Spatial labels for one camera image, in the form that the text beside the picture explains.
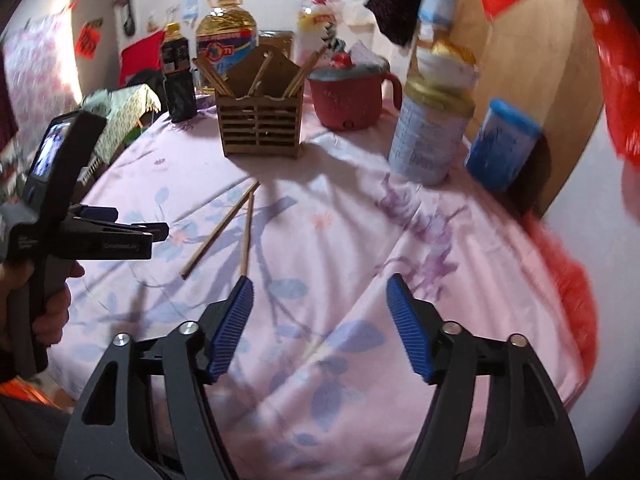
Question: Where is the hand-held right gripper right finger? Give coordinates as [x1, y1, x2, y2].
[386, 274, 587, 480]

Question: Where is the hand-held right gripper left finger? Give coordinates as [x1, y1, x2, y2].
[54, 276, 255, 480]

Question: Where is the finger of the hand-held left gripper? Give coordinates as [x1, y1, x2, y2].
[102, 221, 170, 244]
[70, 203, 120, 225]

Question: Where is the wooden chopstick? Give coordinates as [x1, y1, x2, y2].
[240, 192, 256, 278]
[180, 180, 262, 281]

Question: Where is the wooden slatted chopstick holder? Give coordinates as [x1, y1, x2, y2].
[215, 44, 306, 160]

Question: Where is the person's left hand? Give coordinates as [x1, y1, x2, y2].
[0, 262, 86, 348]

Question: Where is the maroon cloth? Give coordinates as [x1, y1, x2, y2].
[0, 62, 20, 158]

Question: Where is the green patterned table cover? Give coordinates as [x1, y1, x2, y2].
[80, 84, 162, 166]

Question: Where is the pink floral tablecloth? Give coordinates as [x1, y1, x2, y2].
[47, 95, 586, 480]

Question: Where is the pink floral curtain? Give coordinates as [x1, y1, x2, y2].
[2, 10, 76, 126]

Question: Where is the dark sauce bottle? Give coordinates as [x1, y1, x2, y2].
[161, 22, 198, 122]

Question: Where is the red diamond paper decoration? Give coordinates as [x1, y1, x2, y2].
[75, 19, 103, 59]

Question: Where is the red pillow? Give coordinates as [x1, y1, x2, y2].
[120, 30, 166, 88]

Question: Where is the red fringed cloth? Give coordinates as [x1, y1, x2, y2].
[520, 212, 601, 381]

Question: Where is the grey door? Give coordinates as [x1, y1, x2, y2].
[71, 0, 118, 96]

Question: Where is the red cardboard box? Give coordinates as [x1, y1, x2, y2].
[0, 379, 66, 406]

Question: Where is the white tin can gold lid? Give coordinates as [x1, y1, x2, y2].
[389, 40, 481, 186]

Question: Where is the blue round container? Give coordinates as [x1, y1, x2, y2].
[465, 99, 543, 192]

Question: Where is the cooking oil bottle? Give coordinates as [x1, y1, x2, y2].
[195, 0, 258, 78]

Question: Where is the brown cardboard box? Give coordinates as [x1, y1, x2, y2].
[257, 30, 296, 63]

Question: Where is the dark cloth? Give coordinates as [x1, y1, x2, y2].
[0, 395, 73, 480]

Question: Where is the red electric pot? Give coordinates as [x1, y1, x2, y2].
[307, 52, 403, 132]

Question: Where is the white bottle with red label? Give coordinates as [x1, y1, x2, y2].
[296, 0, 337, 66]

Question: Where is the wooden board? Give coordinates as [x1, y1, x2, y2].
[440, 0, 606, 221]

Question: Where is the white plastic bag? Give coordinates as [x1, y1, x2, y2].
[340, 0, 376, 28]

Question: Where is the black hanging cloth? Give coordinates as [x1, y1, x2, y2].
[365, 0, 428, 46]

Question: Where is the red hanging cloth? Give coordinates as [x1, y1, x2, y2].
[570, 0, 640, 166]

